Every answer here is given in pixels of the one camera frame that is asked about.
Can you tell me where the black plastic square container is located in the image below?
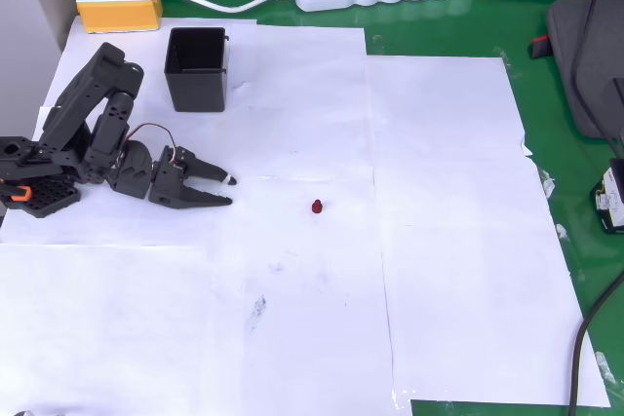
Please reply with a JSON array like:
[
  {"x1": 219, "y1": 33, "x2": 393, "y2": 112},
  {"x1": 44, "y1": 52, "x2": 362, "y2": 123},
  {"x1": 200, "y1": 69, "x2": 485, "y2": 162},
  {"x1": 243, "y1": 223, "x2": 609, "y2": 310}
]
[{"x1": 163, "y1": 26, "x2": 231, "y2": 114}]

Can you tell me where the yellow cardboard box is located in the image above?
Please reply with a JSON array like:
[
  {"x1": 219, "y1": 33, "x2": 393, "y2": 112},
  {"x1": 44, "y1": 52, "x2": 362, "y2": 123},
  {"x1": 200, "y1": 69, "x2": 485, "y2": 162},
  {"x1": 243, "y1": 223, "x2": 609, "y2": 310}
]
[{"x1": 76, "y1": 0, "x2": 165, "y2": 35}]

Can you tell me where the black orange clamp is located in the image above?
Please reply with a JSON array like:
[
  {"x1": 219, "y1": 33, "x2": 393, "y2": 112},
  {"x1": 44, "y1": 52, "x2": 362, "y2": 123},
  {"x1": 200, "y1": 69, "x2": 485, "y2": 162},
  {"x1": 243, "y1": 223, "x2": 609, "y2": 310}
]
[{"x1": 0, "y1": 180, "x2": 34, "y2": 215}]

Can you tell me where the green desk mat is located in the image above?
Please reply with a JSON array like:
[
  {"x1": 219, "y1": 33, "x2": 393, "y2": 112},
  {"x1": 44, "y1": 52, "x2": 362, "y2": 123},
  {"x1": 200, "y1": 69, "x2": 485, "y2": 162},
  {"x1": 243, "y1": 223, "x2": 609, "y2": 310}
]
[{"x1": 95, "y1": 0, "x2": 624, "y2": 416}]

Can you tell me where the black and red tag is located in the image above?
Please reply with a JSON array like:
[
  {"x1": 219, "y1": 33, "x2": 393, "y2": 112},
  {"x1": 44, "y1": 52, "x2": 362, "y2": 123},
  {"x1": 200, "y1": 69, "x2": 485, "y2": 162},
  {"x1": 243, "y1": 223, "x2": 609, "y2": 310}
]
[{"x1": 528, "y1": 34, "x2": 553, "y2": 59}]

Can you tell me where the small black white device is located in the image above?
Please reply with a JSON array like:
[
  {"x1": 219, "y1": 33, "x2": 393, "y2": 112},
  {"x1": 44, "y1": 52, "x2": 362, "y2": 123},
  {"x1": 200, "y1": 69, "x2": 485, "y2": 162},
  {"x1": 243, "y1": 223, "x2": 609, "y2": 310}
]
[{"x1": 589, "y1": 157, "x2": 624, "y2": 235}]

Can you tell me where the red white servo wire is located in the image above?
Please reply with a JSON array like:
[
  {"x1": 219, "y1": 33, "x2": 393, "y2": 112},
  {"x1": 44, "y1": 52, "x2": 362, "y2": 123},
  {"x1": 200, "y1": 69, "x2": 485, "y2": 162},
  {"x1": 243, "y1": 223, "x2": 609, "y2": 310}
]
[{"x1": 124, "y1": 122, "x2": 189, "y2": 169}]

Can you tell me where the white power cable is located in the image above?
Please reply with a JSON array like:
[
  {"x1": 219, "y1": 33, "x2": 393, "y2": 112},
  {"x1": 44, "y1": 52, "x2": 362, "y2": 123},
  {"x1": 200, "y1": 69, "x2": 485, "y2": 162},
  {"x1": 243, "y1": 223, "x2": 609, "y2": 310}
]
[{"x1": 158, "y1": 0, "x2": 296, "y2": 15}]

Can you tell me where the thin black cable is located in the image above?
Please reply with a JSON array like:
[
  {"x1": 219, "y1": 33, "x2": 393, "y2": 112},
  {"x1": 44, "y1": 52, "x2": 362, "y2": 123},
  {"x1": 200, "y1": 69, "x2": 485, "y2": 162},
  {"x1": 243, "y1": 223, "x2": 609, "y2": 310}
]
[{"x1": 569, "y1": 0, "x2": 624, "y2": 157}]

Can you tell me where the thick black cable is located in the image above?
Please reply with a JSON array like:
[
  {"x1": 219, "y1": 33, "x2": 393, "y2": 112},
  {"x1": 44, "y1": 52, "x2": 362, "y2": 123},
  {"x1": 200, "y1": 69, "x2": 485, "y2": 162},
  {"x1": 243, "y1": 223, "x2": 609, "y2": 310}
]
[{"x1": 567, "y1": 273, "x2": 624, "y2": 416}]

